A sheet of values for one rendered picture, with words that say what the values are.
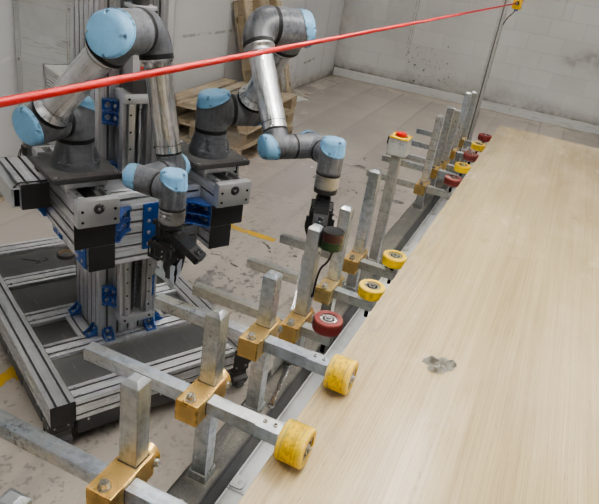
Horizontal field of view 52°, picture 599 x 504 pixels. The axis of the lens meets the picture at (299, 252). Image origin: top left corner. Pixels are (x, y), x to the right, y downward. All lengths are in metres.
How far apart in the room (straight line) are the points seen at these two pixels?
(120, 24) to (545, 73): 8.19
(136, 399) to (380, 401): 0.61
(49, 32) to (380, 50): 6.41
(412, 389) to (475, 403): 0.15
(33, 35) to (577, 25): 7.09
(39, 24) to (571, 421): 3.61
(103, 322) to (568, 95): 7.88
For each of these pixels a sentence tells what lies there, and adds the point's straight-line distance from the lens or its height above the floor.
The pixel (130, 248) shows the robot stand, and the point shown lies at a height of 0.74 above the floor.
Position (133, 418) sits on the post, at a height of 1.08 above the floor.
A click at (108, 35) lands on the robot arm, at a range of 1.68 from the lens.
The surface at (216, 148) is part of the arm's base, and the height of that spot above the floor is 1.08.
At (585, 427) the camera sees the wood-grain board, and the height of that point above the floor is 0.90.
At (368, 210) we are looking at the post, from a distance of 2.07.
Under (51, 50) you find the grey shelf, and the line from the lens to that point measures 4.20.
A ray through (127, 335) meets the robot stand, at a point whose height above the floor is 0.23.
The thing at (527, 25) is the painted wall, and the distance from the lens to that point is 9.43.
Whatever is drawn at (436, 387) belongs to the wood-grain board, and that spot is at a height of 0.90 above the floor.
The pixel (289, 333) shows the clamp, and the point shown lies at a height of 0.85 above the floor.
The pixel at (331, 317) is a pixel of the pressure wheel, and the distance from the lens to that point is 1.66.
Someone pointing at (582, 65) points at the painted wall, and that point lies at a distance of 9.46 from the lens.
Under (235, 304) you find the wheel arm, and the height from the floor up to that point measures 0.85.
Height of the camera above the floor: 1.79
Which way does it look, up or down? 27 degrees down
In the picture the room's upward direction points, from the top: 9 degrees clockwise
